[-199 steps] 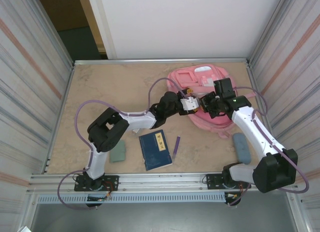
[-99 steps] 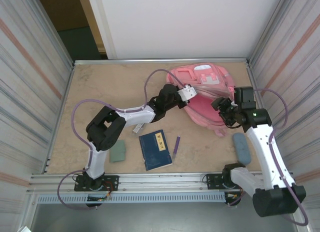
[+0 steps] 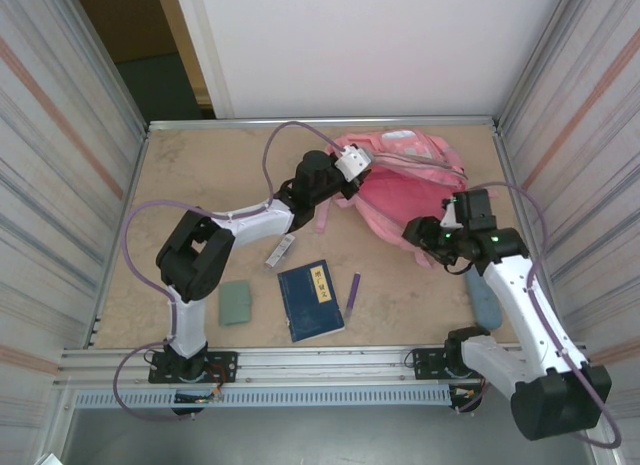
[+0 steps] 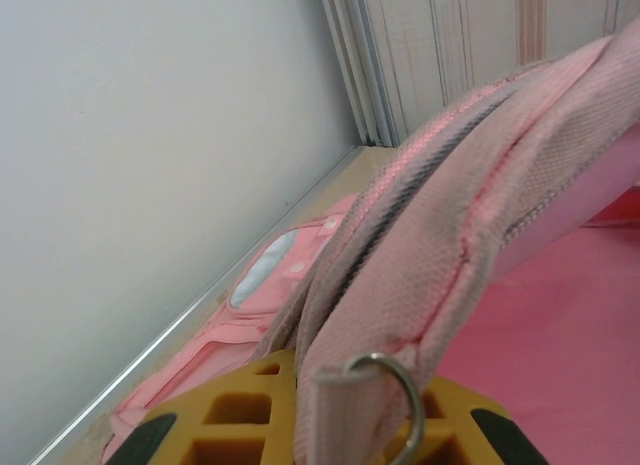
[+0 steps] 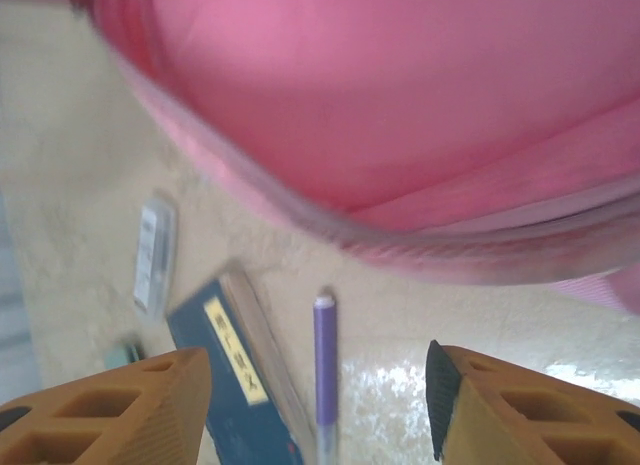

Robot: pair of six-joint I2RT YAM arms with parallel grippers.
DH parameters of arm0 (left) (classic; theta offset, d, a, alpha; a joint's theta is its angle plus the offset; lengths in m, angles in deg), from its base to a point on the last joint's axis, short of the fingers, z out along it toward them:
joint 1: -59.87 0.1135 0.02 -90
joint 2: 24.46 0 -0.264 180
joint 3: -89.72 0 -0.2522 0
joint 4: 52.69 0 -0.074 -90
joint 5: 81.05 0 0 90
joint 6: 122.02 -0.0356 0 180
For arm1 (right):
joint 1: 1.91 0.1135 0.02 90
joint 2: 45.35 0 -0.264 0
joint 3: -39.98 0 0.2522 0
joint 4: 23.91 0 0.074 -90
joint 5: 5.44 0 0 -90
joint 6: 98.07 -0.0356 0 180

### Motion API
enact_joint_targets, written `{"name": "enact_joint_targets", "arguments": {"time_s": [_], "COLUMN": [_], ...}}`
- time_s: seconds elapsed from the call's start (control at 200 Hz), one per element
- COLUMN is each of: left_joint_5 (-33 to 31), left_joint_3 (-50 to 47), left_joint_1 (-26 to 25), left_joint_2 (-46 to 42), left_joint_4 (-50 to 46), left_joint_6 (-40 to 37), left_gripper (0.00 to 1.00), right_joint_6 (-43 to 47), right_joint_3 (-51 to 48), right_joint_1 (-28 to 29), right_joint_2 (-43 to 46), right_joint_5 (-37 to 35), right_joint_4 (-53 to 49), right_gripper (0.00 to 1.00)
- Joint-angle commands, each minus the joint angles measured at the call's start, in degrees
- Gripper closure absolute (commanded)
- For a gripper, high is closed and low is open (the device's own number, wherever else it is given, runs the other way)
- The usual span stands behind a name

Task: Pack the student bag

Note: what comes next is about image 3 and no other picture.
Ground green wallet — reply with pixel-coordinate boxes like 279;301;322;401
218;280;254;327

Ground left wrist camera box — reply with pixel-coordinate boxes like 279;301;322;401
333;143;374;183

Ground white door frame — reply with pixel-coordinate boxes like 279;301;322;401
172;0;236;120

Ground small silver white box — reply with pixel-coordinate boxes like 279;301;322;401
264;233;296;270

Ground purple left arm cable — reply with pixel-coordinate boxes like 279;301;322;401
113;120;347;426

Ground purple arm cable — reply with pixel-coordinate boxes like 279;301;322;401
113;120;347;426
457;181;623;450

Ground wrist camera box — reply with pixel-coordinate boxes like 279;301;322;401
333;143;374;183
441;188;497;232

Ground purple pen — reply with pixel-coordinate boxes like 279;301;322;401
343;272;362;319

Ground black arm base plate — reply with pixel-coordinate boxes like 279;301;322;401
405;347;503;382
147;350;239;385

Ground grey slotted cable duct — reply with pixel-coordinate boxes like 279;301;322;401
73;387;454;410

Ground dark blue book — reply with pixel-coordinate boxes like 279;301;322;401
277;258;346;344

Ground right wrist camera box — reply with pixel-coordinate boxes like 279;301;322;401
441;188;497;232

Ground pink backpack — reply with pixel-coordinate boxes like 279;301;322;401
314;129;471;270

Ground aluminium table edge rail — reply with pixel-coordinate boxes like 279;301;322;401
146;115;501;134

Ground aluminium rail with arm bases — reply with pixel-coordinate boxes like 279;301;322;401
52;340;599;390

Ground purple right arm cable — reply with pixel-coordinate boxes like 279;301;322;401
457;181;623;450

